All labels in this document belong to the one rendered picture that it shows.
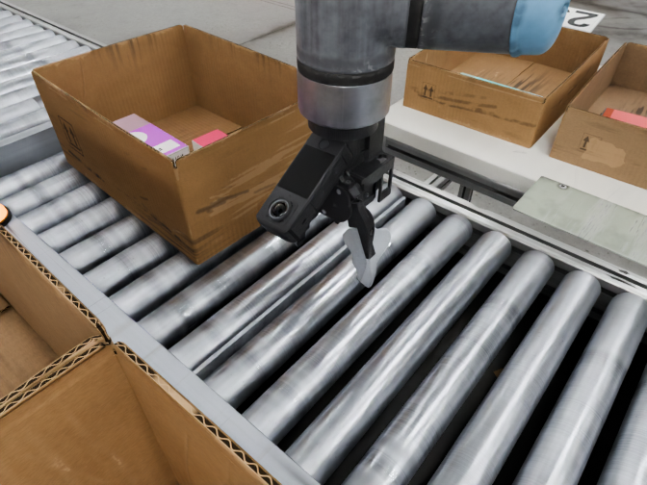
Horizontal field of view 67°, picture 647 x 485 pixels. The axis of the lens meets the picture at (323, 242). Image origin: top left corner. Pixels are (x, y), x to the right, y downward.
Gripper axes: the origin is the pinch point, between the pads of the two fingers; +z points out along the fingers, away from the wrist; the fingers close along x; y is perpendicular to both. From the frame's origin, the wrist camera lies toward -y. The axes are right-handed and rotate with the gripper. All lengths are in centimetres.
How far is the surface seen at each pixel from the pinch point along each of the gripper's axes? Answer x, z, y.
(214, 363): 4.0, 6.5, -16.4
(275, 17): 252, 81, 242
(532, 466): -29.8, 5.9, -4.1
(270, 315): 4.0, 6.4, -7.0
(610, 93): -11, 4, 84
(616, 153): -20, 1, 52
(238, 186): 16.7, -3.9, 0.8
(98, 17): 355, 81, 155
